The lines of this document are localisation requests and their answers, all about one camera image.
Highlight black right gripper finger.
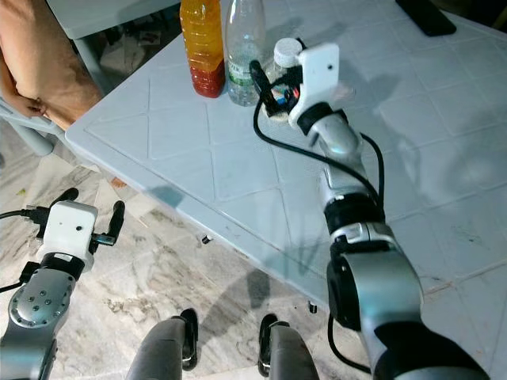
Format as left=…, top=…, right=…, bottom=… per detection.
left=250, top=61, right=276, bottom=100

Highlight small white-capped bottle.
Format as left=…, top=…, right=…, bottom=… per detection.
left=265, top=38, right=303, bottom=120

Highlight clear green-label water bottle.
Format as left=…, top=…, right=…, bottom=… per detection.
left=226, top=0, right=266, bottom=108

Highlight orange juice bottle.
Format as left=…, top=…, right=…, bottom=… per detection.
left=181, top=0, right=226, bottom=99

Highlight grey plastic chair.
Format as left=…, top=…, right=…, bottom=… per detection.
left=0, top=103, right=64, bottom=155

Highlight white plastic folding table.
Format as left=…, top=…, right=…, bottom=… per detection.
left=65, top=0, right=507, bottom=317

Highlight grey robot left leg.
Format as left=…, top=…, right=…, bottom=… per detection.
left=127, top=309, right=199, bottom=380

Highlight grey robot leg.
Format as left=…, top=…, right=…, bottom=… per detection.
left=257, top=314, right=322, bottom=380
left=127, top=309, right=199, bottom=380

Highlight person bare leg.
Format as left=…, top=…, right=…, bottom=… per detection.
left=0, top=0, right=128, bottom=188

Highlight flat black phone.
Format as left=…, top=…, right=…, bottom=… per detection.
left=396, top=0, right=458, bottom=36

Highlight small white side table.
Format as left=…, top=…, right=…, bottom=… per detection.
left=46, top=0, right=183, bottom=96

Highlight grey robot right leg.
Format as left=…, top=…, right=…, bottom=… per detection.
left=257, top=314, right=322, bottom=380

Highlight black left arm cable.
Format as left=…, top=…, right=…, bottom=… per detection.
left=0, top=207, right=42, bottom=294

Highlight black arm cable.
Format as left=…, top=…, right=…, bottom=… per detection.
left=253, top=99, right=385, bottom=211
left=0, top=207, right=42, bottom=294

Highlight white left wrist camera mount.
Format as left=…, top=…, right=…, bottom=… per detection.
left=40, top=200, right=98, bottom=262

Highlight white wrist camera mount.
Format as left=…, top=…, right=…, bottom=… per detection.
left=40, top=200, right=98, bottom=262
left=289, top=44, right=340, bottom=131

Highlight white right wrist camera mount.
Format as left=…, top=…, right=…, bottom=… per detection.
left=289, top=44, right=340, bottom=131

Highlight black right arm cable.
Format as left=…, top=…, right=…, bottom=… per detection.
left=253, top=99, right=385, bottom=211

